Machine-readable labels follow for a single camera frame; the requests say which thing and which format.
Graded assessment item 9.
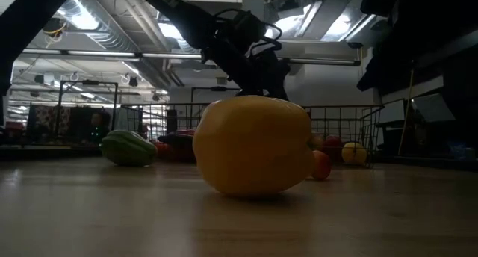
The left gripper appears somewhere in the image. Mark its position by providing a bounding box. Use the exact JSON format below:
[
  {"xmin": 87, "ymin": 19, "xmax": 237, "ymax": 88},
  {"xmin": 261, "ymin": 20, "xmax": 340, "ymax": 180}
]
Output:
[{"xmin": 203, "ymin": 10, "xmax": 291, "ymax": 101}]

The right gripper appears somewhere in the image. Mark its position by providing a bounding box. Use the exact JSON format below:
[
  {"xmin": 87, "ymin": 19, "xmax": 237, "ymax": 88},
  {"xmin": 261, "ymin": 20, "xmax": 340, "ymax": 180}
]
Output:
[{"xmin": 356, "ymin": 10, "xmax": 423, "ymax": 93}]

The yellow bell pepper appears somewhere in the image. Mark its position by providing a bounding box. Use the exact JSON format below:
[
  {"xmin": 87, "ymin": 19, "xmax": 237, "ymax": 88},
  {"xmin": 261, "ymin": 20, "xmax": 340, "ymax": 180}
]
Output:
[{"xmin": 191, "ymin": 95, "xmax": 317, "ymax": 196}]

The yellow lemon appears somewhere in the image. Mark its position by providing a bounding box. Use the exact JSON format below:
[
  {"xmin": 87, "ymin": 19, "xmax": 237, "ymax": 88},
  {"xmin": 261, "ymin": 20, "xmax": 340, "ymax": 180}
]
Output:
[{"xmin": 341, "ymin": 141, "xmax": 369, "ymax": 166}]

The small cherry tomato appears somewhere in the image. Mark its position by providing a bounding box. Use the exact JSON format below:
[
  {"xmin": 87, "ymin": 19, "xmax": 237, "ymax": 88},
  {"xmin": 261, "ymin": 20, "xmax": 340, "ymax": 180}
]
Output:
[{"xmin": 310, "ymin": 149, "xmax": 333, "ymax": 182}]

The purple eggplant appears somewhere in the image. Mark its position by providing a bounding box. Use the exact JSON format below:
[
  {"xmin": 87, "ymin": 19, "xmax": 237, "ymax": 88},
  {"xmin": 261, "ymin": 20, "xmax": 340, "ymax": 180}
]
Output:
[{"xmin": 157, "ymin": 132, "xmax": 196, "ymax": 146}]

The green ribbed squash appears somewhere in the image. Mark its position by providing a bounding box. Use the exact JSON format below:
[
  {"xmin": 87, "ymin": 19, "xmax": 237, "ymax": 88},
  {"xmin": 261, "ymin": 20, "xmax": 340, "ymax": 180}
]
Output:
[{"xmin": 99, "ymin": 128, "xmax": 158, "ymax": 167}]

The white board panel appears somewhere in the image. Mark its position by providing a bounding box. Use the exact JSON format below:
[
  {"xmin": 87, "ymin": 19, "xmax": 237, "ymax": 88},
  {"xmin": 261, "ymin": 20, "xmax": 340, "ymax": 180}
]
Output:
[{"xmin": 367, "ymin": 99, "xmax": 409, "ymax": 129}]

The grey monitor panel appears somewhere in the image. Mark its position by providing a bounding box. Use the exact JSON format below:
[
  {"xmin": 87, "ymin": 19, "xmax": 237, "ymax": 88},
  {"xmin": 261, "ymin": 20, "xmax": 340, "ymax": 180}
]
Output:
[{"xmin": 412, "ymin": 93, "xmax": 457, "ymax": 123}]

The person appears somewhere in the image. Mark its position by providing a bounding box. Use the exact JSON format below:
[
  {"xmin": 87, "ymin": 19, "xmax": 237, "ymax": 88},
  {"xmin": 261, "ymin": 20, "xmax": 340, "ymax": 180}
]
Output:
[{"xmin": 87, "ymin": 110, "xmax": 113, "ymax": 146}]

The patterned fabric panel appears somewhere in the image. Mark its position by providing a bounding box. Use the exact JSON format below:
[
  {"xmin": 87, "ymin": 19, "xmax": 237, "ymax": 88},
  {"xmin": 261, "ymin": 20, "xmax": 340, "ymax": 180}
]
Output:
[{"xmin": 26, "ymin": 103, "xmax": 72, "ymax": 138}]

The hanging yellow cable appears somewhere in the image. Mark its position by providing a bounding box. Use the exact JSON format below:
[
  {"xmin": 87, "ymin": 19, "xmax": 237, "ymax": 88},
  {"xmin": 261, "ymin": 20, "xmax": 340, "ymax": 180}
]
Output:
[{"xmin": 397, "ymin": 68, "xmax": 415, "ymax": 157}]

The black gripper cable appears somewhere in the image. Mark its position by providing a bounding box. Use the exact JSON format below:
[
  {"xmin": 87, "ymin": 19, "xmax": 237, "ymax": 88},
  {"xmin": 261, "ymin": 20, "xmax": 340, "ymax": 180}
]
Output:
[{"xmin": 212, "ymin": 7, "xmax": 284, "ymax": 55}]

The silver ventilation duct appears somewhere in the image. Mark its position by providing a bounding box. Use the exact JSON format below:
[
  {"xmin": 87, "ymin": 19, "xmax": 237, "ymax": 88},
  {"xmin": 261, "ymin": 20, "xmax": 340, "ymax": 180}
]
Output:
[{"xmin": 55, "ymin": 0, "xmax": 141, "ymax": 53}]

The ceiling cord reel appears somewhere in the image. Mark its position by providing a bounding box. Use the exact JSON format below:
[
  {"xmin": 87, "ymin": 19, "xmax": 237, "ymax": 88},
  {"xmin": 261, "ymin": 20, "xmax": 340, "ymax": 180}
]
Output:
[{"xmin": 40, "ymin": 16, "xmax": 69, "ymax": 40}]

